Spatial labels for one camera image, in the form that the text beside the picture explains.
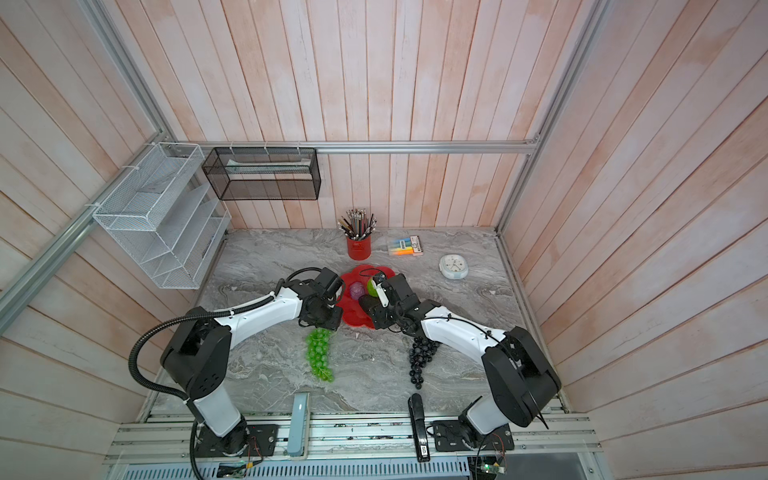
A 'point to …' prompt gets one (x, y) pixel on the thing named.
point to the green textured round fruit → (372, 290)
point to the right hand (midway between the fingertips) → (381, 306)
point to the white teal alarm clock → (453, 266)
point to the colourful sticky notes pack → (406, 246)
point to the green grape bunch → (317, 353)
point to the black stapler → (417, 418)
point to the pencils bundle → (356, 224)
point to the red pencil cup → (359, 250)
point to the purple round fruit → (357, 289)
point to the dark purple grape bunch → (420, 354)
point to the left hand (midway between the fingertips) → (331, 326)
